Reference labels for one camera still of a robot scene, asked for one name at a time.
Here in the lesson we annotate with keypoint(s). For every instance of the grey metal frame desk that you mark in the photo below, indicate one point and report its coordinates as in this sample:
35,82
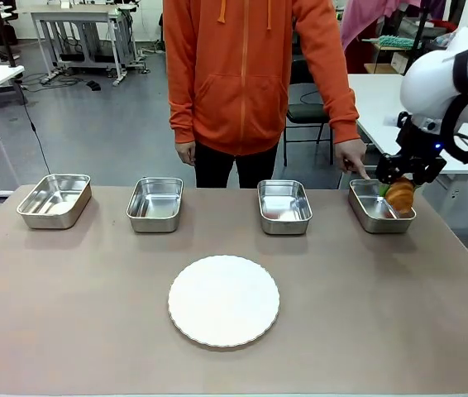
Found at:
81,25

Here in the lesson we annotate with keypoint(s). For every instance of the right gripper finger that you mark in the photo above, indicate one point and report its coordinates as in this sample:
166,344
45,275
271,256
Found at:
428,171
391,167

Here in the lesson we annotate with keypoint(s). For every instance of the black trousers legs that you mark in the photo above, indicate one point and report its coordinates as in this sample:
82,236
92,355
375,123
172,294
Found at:
254,171

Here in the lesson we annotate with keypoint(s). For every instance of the person right hand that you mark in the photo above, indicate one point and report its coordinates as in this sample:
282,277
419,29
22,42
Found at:
185,152

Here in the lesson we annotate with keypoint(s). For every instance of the white scalloped round plate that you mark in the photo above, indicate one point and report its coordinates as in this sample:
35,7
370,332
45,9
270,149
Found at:
223,302

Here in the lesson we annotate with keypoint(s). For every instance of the person left forearm orange sleeve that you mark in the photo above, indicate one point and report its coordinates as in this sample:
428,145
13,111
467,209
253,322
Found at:
341,111

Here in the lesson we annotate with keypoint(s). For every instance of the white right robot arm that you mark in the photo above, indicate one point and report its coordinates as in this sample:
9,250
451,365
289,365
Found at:
432,78

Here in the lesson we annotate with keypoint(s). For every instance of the green bristle brush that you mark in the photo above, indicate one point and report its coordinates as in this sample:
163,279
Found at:
393,41

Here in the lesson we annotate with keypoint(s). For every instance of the person left hand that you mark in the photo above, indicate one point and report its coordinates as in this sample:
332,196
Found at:
350,155

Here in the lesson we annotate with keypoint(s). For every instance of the black vertical stand pole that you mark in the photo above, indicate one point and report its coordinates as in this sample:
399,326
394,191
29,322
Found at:
6,33

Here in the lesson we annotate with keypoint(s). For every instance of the person right forearm orange sleeve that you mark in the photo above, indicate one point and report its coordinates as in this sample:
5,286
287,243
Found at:
182,111

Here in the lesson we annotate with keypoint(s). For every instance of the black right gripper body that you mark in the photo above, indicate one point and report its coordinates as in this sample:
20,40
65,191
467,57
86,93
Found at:
422,146

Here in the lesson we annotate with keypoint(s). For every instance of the shallow rectangular steel container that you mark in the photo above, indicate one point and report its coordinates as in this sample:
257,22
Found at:
372,207
283,207
54,202
155,204

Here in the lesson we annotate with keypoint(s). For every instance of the dark green folding chair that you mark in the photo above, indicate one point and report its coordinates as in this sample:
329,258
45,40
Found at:
306,111

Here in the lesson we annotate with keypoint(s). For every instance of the golden brown croissant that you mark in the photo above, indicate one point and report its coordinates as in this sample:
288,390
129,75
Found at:
401,196

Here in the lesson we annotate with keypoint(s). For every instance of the orange hoodie torso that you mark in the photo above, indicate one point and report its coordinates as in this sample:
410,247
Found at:
238,74

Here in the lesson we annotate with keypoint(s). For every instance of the black floor pedal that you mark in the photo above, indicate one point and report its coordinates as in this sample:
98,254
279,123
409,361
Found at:
93,86

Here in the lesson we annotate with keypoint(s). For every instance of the pink hanging cloth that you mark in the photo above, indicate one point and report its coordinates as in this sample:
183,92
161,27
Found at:
362,25

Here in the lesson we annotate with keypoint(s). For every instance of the large white work table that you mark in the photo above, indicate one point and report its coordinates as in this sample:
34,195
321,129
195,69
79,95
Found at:
383,103

